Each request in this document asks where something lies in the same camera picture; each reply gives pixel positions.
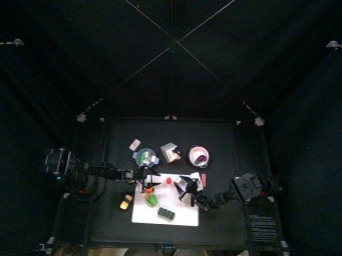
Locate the yellow toy bottle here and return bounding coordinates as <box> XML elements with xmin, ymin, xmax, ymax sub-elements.
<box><xmin>119</xmin><ymin>193</ymin><xmax>135</xmax><ymax>211</ymax></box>

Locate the green toy in bowl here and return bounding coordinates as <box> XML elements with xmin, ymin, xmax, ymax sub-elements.
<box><xmin>137</xmin><ymin>151</ymin><xmax>149</xmax><ymax>166</ymax></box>

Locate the white rectangular mat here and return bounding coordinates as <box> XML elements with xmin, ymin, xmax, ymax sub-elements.
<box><xmin>129</xmin><ymin>171</ymin><xmax>205</xmax><ymax>227</ymax></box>

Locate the purple toy eggplant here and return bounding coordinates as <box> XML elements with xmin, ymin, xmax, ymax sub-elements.
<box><xmin>193</xmin><ymin>154</ymin><xmax>208</xmax><ymax>166</ymax></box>

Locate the grey white box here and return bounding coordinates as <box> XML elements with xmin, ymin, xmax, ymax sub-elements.
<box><xmin>159</xmin><ymin>142</ymin><xmax>183</xmax><ymax>164</ymax></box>

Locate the dark green block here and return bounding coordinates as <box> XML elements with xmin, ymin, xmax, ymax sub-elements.
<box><xmin>156</xmin><ymin>206</ymin><xmax>176</xmax><ymax>221</ymax></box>

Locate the pink bowl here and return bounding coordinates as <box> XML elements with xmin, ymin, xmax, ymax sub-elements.
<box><xmin>187</xmin><ymin>145</ymin><xmax>211</xmax><ymax>169</ymax></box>

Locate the small pink box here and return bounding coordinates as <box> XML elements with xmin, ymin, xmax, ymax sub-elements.
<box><xmin>128</xmin><ymin>138</ymin><xmax>141</xmax><ymax>152</ymax></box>

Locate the thin diagonal cord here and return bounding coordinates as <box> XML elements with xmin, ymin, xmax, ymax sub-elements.
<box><xmin>123</xmin><ymin>0</ymin><xmax>260</xmax><ymax>118</ymax></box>
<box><xmin>81</xmin><ymin>0</ymin><xmax>236</xmax><ymax>114</ymax></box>

